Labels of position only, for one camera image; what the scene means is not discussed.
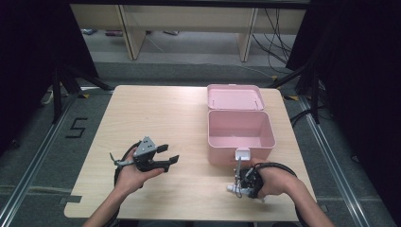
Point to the black curtain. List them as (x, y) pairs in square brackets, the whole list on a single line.
[(362, 63), (25, 47)]

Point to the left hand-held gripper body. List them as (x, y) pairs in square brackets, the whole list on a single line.
[(145, 151)]

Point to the person's right hand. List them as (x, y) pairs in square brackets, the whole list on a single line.
[(277, 183)]

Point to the light wooden desk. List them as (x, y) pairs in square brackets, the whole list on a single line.
[(189, 19)]

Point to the metal floor rail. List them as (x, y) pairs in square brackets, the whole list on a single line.
[(334, 164), (36, 164)]

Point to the person's left hand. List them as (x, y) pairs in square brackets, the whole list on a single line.
[(132, 179)]

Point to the black tape strip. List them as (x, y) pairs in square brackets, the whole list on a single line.
[(71, 199)]

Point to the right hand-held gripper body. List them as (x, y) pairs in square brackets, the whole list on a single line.
[(253, 183)]

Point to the white ointment tube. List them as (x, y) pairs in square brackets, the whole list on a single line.
[(231, 189)]

